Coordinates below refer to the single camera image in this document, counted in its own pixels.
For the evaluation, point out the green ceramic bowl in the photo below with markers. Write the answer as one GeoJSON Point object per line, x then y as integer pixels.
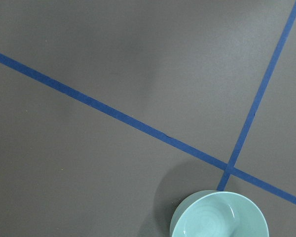
{"type": "Point", "coordinates": [212, 213]}

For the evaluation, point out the brown paper table cover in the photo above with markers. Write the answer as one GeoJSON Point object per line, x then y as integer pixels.
{"type": "Point", "coordinates": [188, 68]}

